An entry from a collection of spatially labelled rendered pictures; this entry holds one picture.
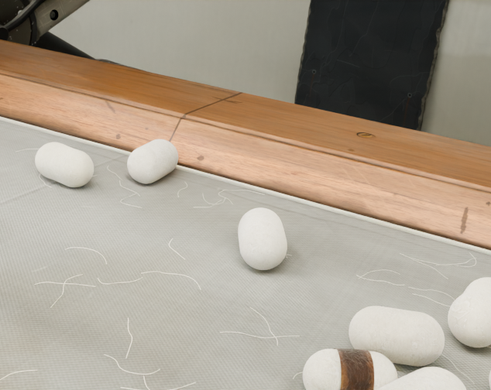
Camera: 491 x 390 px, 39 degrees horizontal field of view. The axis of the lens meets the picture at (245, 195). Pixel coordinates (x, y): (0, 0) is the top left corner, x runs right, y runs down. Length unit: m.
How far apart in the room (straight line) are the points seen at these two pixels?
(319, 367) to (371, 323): 0.03
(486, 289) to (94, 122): 0.28
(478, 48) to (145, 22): 1.23
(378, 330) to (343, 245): 0.10
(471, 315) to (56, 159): 0.22
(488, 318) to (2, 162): 0.28
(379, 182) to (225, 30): 2.18
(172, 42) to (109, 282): 2.40
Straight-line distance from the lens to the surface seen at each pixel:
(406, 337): 0.25
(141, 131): 0.44
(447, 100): 2.31
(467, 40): 2.27
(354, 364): 0.23
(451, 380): 0.23
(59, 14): 0.93
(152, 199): 0.37
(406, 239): 0.36
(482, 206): 0.38
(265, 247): 0.29
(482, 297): 0.28
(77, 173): 0.37
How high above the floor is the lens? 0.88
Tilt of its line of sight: 22 degrees down
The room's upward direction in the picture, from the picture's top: 7 degrees clockwise
